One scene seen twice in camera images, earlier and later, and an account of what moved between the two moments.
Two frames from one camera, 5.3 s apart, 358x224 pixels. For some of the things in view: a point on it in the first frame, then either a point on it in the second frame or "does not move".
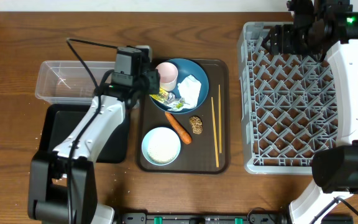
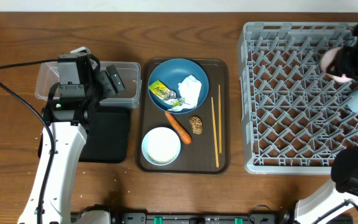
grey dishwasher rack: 289,104 does not move
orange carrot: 178,129 does not move
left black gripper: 155,78 to 110,89
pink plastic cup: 168,76 to 325,60
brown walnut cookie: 196,124 does not move
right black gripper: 281,42 to 344,65
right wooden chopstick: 220,121 does not move
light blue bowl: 161,146 does not move
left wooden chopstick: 214,134 does not move
